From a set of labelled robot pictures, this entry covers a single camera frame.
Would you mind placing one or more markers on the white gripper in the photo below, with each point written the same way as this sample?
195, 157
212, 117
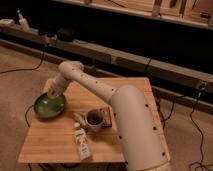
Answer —
53, 92

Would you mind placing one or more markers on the green ceramic bowl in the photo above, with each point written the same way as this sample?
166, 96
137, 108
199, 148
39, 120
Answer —
46, 108

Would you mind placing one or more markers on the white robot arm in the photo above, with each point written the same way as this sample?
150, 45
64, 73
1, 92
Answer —
140, 142

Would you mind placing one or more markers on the white ceramic mug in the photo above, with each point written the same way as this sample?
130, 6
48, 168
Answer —
94, 120

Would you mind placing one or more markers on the small white stick object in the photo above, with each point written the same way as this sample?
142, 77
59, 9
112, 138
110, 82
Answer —
78, 118

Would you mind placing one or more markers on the black round device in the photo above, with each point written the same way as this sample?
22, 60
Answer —
66, 35

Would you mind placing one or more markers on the small dark brown box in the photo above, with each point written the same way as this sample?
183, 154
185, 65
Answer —
107, 123

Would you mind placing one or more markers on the white spray bottle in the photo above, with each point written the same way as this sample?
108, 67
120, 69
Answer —
23, 22

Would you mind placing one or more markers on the long wooden bench rail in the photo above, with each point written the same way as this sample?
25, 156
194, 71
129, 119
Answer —
187, 78

